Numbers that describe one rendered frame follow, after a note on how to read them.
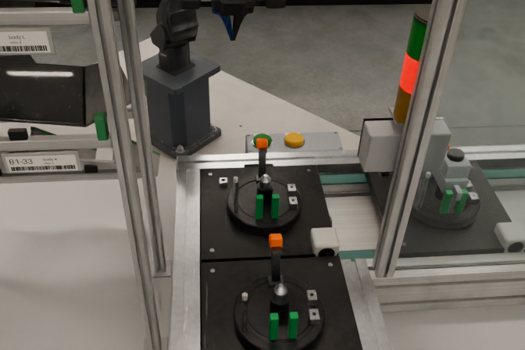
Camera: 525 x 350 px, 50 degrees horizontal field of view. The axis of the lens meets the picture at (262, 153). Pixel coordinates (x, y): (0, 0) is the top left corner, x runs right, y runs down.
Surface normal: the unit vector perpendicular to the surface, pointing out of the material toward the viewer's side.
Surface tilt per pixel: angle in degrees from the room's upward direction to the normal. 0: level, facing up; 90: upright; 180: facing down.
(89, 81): 90
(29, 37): 90
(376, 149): 90
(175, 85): 0
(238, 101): 0
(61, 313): 0
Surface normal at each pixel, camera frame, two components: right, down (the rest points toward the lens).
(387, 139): 0.09, 0.63
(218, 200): 0.03, -0.77
